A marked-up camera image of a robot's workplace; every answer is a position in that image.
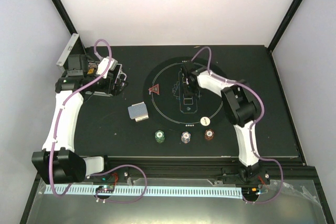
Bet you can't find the white dealer button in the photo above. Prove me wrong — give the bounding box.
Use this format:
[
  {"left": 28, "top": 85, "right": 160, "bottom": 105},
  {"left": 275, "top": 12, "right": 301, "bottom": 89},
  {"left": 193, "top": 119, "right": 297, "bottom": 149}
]
[{"left": 200, "top": 116, "right": 211, "bottom": 126}]

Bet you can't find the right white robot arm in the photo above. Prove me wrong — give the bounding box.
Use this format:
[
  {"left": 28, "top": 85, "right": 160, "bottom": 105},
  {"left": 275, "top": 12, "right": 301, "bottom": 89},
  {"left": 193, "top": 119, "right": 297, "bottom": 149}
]
[{"left": 180, "top": 61, "right": 265, "bottom": 184}]

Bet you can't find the round black poker mat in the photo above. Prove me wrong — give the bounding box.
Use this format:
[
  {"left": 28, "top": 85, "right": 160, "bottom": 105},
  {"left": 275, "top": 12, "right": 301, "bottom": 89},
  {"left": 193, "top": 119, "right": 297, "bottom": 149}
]
[{"left": 143, "top": 57, "right": 226, "bottom": 131}]

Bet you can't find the blue playing card deck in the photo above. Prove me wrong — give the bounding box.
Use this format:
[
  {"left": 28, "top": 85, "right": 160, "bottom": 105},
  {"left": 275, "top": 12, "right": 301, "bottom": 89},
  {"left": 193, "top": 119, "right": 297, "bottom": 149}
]
[{"left": 128, "top": 102, "right": 149, "bottom": 122}]

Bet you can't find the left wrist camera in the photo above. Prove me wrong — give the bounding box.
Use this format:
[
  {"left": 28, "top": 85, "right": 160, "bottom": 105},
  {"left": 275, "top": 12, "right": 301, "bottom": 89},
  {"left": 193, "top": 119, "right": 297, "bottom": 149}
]
[{"left": 96, "top": 57, "right": 118, "bottom": 79}]

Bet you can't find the aluminium poker case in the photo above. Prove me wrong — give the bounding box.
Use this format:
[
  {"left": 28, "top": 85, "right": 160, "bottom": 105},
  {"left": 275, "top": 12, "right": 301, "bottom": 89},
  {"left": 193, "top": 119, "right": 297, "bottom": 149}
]
[{"left": 55, "top": 33, "right": 112, "bottom": 97}]

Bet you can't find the red triangular marker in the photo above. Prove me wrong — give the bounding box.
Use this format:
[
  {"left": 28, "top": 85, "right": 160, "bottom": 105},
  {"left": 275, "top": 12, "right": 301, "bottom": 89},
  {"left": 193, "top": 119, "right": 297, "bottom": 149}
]
[{"left": 148, "top": 84, "right": 160, "bottom": 95}]

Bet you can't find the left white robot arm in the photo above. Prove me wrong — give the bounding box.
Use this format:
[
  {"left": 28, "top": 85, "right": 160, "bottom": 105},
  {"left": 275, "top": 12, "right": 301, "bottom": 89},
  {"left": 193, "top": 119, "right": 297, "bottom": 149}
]
[{"left": 31, "top": 54, "right": 127, "bottom": 184}]

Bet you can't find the blue white poker chip stack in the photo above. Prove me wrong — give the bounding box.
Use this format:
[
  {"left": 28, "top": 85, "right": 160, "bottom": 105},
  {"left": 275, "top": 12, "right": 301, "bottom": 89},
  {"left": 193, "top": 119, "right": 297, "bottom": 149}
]
[{"left": 181, "top": 132, "right": 191, "bottom": 144}]

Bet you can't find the white slotted cable duct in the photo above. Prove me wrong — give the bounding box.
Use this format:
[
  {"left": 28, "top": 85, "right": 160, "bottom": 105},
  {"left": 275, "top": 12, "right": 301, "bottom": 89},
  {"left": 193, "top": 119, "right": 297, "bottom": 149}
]
[{"left": 44, "top": 184, "right": 244, "bottom": 199}]

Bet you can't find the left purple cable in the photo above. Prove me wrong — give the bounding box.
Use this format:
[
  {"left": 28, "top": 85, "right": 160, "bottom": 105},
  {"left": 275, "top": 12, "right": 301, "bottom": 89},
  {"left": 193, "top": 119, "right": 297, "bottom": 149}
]
[{"left": 50, "top": 39, "right": 147, "bottom": 204}]

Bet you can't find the green poker chip stack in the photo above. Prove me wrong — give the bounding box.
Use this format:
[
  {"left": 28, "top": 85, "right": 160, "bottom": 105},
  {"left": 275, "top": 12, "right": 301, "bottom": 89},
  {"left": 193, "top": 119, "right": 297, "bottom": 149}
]
[{"left": 154, "top": 130, "right": 165, "bottom": 143}]

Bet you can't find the orange black poker chip stack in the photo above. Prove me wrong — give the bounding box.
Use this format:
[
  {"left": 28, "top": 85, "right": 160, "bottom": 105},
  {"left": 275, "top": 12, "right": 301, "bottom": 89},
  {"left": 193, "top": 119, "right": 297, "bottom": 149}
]
[{"left": 204, "top": 129, "right": 214, "bottom": 141}]

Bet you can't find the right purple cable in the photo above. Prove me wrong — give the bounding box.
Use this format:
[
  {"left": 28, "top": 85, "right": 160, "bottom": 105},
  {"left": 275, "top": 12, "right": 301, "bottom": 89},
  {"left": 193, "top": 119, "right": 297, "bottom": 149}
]
[{"left": 191, "top": 46, "right": 284, "bottom": 205}]

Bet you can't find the black aluminium rail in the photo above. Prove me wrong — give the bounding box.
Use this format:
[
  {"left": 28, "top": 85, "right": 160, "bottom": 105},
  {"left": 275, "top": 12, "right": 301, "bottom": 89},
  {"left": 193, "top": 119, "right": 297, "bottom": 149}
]
[{"left": 103, "top": 156, "right": 320, "bottom": 184}]

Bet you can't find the purple cable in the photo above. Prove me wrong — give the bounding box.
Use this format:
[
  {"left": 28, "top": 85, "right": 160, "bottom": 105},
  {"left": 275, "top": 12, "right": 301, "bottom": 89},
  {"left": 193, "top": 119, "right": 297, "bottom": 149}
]
[
  {"left": 50, "top": 39, "right": 147, "bottom": 204},
  {"left": 191, "top": 46, "right": 284, "bottom": 205}
]

